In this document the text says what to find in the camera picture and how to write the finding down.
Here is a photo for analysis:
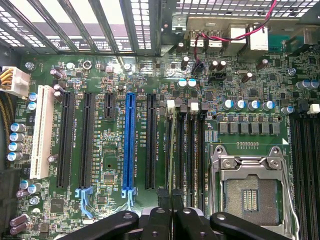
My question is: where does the RAM slot with white latch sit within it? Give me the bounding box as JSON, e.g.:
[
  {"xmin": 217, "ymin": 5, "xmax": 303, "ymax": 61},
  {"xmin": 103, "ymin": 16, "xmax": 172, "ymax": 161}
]
[
  {"xmin": 187, "ymin": 101, "xmax": 200, "ymax": 210},
  {"xmin": 307, "ymin": 103, "xmax": 320, "ymax": 240},
  {"xmin": 164, "ymin": 99, "xmax": 176, "ymax": 192}
]

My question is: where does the white power connector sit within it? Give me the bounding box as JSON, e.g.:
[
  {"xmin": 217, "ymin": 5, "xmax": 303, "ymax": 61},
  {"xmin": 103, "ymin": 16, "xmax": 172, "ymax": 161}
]
[{"xmin": 0, "ymin": 66, "xmax": 31, "ymax": 99}]

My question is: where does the metal rear port block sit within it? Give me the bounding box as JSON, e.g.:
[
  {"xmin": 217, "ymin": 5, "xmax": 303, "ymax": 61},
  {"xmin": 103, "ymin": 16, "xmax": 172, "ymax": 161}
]
[{"xmin": 186, "ymin": 16, "xmax": 270, "ymax": 55}]

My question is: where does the silver rear port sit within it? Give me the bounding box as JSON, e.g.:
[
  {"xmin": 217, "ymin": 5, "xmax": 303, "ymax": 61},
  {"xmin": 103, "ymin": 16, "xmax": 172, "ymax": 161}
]
[{"xmin": 284, "ymin": 26, "xmax": 320, "ymax": 55}]

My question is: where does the white PCI expansion slot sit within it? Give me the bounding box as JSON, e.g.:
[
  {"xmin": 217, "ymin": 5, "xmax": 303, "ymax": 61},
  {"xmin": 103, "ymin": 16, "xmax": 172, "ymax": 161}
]
[{"xmin": 29, "ymin": 84, "xmax": 56, "ymax": 180}]

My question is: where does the silver wire locking lever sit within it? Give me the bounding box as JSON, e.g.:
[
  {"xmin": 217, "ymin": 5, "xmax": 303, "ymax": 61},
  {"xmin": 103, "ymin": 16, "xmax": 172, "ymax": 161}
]
[
  {"xmin": 210, "ymin": 149, "xmax": 225, "ymax": 221},
  {"xmin": 279, "ymin": 156, "xmax": 301, "ymax": 240}
]

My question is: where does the grey metal PC case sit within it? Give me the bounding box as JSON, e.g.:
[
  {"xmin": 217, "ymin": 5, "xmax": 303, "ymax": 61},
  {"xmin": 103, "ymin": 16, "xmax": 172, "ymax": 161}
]
[{"xmin": 0, "ymin": 0, "xmax": 320, "ymax": 240}]

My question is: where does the RAM slot with black latch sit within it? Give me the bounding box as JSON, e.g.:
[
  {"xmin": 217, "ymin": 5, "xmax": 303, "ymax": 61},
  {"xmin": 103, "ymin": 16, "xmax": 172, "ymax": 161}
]
[
  {"xmin": 292, "ymin": 101, "xmax": 310, "ymax": 240},
  {"xmin": 198, "ymin": 102, "xmax": 210, "ymax": 214},
  {"xmin": 174, "ymin": 98, "xmax": 188, "ymax": 209}
]

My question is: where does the metal case slot bar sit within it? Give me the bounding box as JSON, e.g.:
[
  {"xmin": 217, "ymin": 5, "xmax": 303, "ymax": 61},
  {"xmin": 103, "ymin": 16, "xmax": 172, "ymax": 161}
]
[
  {"xmin": 59, "ymin": 0, "xmax": 99, "ymax": 54},
  {"xmin": 26, "ymin": 0, "xmax": 81, "ymax": 54},
  {"xmin": 87, "ymin": 0, "xmax": 119, "ymax": 54},
  {"xmin": 3, "ymin": 0, "xmax": 61, "ymax": 55}
]

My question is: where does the blue expansion slot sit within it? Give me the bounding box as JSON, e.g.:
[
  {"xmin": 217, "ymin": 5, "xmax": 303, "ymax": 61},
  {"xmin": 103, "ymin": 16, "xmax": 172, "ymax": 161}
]
[{"xmin": 121, "ymin": 92, "xmax": 137, "ymax": 216}]

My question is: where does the short black expansion slot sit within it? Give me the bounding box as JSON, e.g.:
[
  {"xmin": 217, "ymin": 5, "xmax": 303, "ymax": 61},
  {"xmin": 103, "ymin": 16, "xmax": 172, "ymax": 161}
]
[{"xmin": 103, "ymin": 92, "xmax": 116, "ymax": 120}]

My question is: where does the long black expansion slot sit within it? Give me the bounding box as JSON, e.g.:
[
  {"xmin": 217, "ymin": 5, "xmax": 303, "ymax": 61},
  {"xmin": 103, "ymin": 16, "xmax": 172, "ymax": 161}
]
[
  {"xmin": 56, "ymin": 91, "xmax": 75, "ymax": 189},
  {"xmin": 144, "ymin": 93, "xmax": 158, "ymax": 190},
  {"xmin": 74, "ymin": 92, "xmax": 96, "ymax": 218}
]

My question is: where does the black yellow braided cable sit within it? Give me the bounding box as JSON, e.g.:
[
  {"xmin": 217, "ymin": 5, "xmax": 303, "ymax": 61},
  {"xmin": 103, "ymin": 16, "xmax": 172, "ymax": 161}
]
[{"xmin": 0, "ymin": 92, "xmax": 16, "ymax": 141}]

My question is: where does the green motherboard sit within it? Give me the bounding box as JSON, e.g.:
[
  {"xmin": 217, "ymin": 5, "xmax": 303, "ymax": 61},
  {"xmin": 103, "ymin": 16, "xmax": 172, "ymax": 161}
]
[{"xmin": 14, "ymin": 53, "xmax": 320, "ymax": 240}]

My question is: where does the metal CPU socket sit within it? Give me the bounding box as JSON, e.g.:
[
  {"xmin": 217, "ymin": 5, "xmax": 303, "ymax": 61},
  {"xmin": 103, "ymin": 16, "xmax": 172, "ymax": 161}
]
[{"xmin": 209, "ymin": 144, "xmax": 301, "ymax": 240}]

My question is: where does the red and black wire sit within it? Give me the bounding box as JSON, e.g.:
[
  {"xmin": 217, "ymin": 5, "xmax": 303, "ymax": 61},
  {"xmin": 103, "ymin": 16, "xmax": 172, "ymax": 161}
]
[{"xmin": 193, "ymin": 0, "xmax": 278, "ymax": 76}]

